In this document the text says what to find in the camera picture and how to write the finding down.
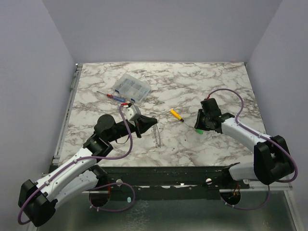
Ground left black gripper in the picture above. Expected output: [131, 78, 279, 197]
[107, 115, 158, 142]

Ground green capped key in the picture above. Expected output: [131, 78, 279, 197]
[195, 129, 204, 135]

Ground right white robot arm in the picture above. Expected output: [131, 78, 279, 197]
[194, 98, 295, 188]

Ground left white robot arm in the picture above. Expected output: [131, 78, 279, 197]
[17, 113, 158, 227]

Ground blue red screwdriver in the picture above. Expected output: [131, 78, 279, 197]
[96, 91, 126, 103]

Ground clear plastic parts box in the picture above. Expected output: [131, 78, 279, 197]
[112, 73, 151, 103]

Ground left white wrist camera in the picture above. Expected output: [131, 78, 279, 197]
[124, 104, 141, 122]

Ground yellow handled screwdriver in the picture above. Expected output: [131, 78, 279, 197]
[170, 109, 189, 126]

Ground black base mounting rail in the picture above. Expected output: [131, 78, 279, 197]
[89, 166, 249, 205]

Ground left aluminium side rail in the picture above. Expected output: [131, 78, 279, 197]
[51, 64, 83, 166]

